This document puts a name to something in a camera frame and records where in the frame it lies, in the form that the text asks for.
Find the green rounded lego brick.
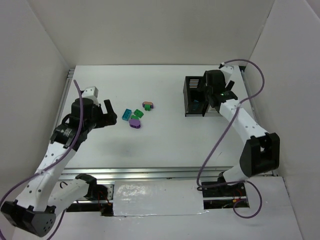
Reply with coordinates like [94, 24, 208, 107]
[130, 115, 139, 120]

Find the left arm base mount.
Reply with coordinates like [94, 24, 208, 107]
[75, 173, 114, 217]

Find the green square lego brick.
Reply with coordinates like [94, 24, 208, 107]
[133, 109, 144, 118]

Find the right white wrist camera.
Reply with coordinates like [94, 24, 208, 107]
[218, 62, 234, 81]

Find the teal rectangular lego brick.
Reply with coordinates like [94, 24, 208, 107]
[121, 108, 132, 121]

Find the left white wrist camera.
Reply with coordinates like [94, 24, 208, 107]
[81, 86, 99, 105]

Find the purple rounded lego brick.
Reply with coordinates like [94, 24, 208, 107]
[129, 118, 141, 129]

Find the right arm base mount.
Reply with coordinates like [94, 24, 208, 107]
[199, 183, 249, 210]

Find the small green lego brick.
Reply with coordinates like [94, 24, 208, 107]
[144, 104, 151, 111]

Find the white taped cover panel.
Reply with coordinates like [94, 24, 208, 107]
[113, 180, 206, 217]

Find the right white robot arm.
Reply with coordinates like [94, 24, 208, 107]
[203, 70, 280, 186]

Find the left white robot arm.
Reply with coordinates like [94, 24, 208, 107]
[0, 97, 117, 237]

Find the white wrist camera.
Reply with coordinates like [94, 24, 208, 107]
[218, 62, 234, 81]
[81, 86, 99, 105]

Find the black slotted container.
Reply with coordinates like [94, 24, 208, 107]
[183, 76, 208, 117]

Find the purple printed lego brick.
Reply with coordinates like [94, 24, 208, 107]
[142, 101, 154, 109]

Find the aluminium frame rail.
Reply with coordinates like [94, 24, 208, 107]
[59, 166, 273, 180]

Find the white slotted container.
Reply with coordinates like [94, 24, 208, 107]
[205, 105, 219, 115]

